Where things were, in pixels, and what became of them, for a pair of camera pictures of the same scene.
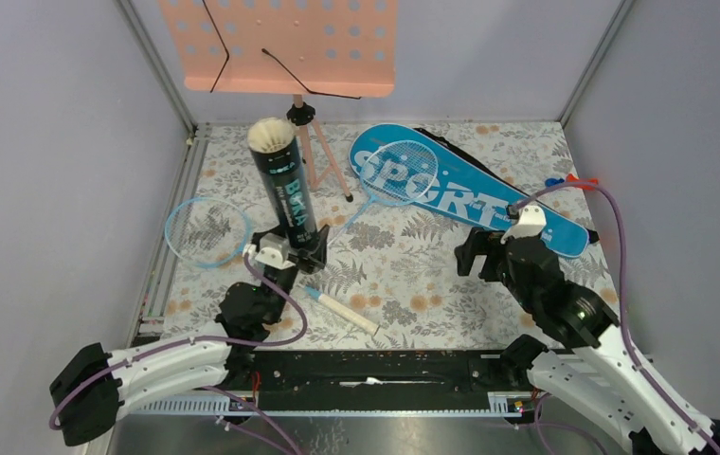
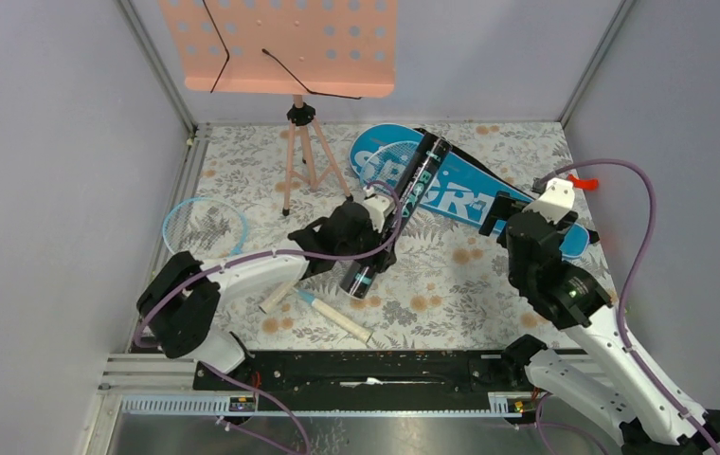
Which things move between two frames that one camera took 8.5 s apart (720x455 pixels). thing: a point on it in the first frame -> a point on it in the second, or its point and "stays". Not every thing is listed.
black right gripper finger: (479, 242) -> (501, 208)
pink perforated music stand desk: (307, 48) stays
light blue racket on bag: (396, 172) stays
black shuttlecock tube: (274, 144) -> (363, 277)
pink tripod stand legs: (301, 114) stays
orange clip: (583, 183) stays
